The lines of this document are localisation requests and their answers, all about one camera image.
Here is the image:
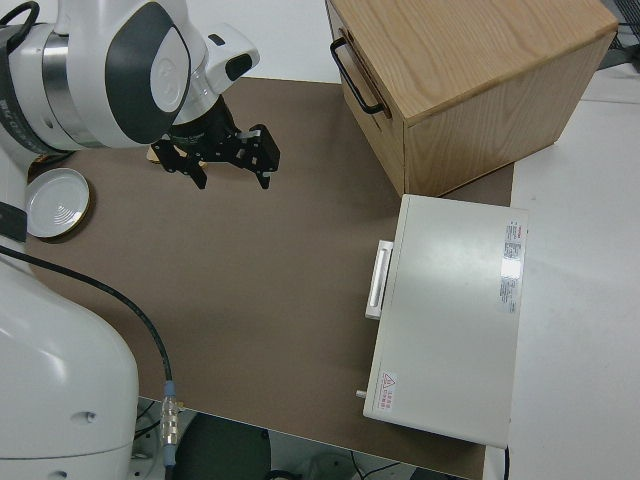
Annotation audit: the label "white toaster oven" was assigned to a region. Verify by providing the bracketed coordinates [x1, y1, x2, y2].
[355, 193, 531, 448]

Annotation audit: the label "brown table mat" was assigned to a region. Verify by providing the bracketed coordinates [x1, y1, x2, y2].
[22, 76, 517, 480]

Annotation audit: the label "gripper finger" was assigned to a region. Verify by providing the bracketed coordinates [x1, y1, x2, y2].
[238, 123, 282, 191]
[151, 139, 208, 192]

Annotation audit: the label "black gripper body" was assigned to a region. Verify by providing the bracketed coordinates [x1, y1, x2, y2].
[168, 98, 254, 165]

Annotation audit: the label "light wooden drawer cabinet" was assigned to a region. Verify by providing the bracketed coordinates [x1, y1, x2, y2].
[324, 0, 619, 198]

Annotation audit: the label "white oven door handle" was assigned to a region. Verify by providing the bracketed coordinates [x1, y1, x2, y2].
[364, 240, 396, 321]

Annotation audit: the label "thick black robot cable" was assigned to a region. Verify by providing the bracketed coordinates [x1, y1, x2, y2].
[0, 244, 182, 472]

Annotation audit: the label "black cabinet drawer handle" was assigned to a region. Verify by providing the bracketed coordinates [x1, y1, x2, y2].
[329, 38, 387, 116]

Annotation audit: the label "gray round plate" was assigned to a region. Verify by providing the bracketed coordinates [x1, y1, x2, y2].
[24, 167, 93, 244]

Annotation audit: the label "dark round pedestal base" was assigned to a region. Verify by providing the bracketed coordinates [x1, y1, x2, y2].
[172, 413, 272, 480]

